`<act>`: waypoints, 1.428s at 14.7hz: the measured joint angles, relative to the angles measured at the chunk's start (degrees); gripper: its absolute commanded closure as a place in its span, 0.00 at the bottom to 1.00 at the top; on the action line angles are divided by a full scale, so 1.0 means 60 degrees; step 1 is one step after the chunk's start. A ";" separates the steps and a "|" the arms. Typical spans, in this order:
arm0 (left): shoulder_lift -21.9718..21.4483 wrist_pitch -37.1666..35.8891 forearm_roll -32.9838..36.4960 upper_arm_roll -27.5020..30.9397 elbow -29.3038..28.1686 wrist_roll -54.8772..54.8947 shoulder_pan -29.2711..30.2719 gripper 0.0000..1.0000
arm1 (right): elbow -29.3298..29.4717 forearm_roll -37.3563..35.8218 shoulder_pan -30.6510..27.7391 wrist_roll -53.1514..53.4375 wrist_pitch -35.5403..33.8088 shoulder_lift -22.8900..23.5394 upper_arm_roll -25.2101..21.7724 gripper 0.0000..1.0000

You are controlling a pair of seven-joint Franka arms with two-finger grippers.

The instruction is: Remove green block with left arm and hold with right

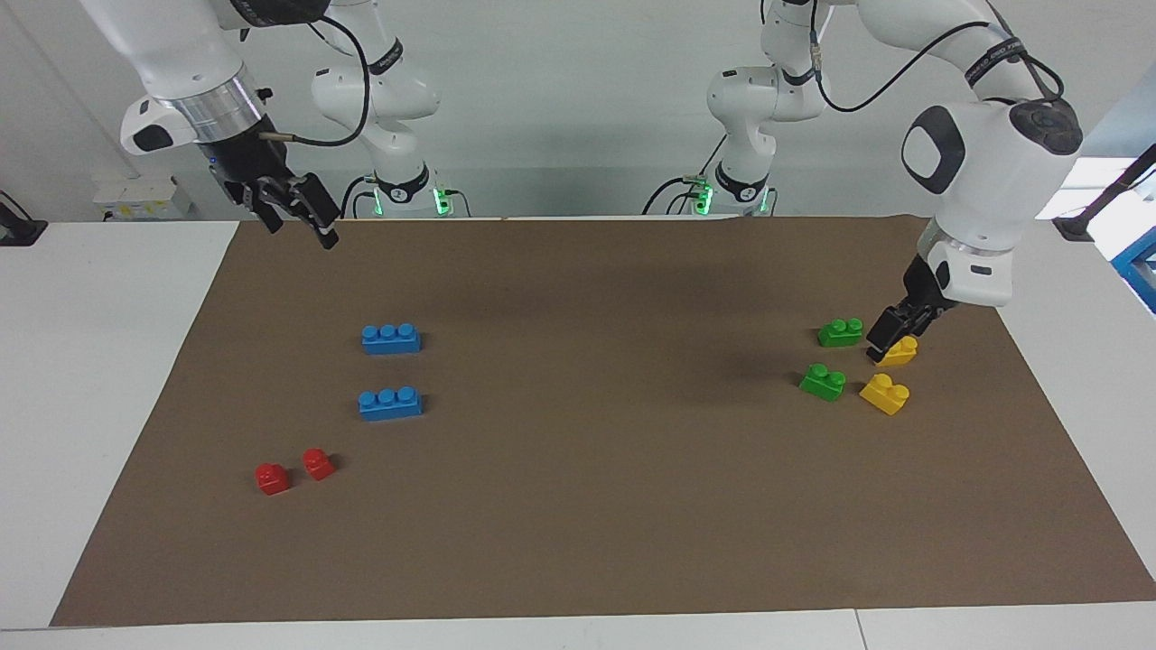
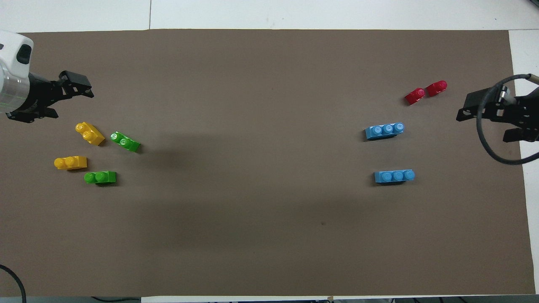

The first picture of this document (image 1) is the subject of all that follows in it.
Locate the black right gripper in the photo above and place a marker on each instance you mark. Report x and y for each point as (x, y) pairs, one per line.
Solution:
(248, 162)

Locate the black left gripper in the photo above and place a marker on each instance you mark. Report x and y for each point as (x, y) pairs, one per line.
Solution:
(923, 293)

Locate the green two-stud block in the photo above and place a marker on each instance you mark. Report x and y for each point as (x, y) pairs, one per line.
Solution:
(840, 335)
(822, 384)

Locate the blue three-stud block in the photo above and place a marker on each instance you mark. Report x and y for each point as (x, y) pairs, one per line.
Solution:
(390, 406)
(390, 342)

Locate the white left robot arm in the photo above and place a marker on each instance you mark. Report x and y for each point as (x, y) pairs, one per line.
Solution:
(984, 181)

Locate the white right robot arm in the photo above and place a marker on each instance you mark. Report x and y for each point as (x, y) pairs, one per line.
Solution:
(172, 45)

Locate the yellow two-stud block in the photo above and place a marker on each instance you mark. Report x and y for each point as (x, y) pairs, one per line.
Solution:
(905, 352)
(885, 394)

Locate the red one-stud block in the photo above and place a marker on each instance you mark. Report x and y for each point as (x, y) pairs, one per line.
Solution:
(318, 465)
(272, 480)

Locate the white power strip box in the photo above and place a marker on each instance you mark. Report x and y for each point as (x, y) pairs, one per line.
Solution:
(135, 194)

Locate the black clamp stand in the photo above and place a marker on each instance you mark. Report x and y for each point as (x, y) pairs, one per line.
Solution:
(1079, 226)

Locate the black table clamp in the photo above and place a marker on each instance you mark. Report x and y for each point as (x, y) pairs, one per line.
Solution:
(18, 230)

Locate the brown table mat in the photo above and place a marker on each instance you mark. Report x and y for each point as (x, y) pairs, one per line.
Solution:
(578, 506)

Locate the blue frame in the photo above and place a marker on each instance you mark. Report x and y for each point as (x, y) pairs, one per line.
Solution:
(1140, 266)

